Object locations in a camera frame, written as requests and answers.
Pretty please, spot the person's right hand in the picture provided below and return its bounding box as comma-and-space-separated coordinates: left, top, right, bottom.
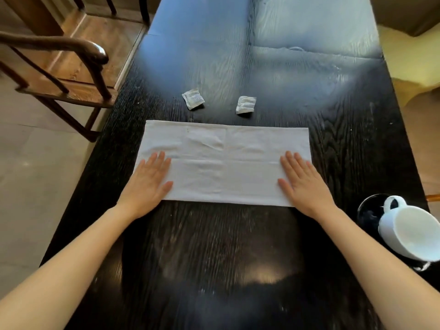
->
277, 151, 339, 220

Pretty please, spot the person's left hand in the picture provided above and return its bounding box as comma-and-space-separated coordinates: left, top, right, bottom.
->
115, 151, 174, 220

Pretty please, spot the black saucer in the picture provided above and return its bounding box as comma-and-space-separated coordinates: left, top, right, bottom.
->
357, 193, 432, 272

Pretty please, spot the white cloth napkin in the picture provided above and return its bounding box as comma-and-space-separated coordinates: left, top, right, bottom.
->
133, 120, 313, 207

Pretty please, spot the white sachet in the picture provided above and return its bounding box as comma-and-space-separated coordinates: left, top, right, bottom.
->
236, 95, 257, 115
181, 88, 205, 111

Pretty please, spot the white cup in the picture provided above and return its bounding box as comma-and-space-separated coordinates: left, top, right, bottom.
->
378, 195, 440, 262

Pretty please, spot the person's left forearm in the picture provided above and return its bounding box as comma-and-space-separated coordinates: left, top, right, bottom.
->
0, 204, 135, 330

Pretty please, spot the person's right forearm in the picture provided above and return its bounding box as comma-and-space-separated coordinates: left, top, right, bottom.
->
315, 206, 440, 330

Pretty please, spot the black wooden table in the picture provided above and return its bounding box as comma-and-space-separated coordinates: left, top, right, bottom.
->
40, 0, 440, 330

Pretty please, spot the dark wooden armchair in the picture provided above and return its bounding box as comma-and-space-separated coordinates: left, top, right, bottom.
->
0, 0, 152, 143

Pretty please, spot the yellow covered chair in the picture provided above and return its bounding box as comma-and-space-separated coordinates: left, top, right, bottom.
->
376, 10, 440, 107

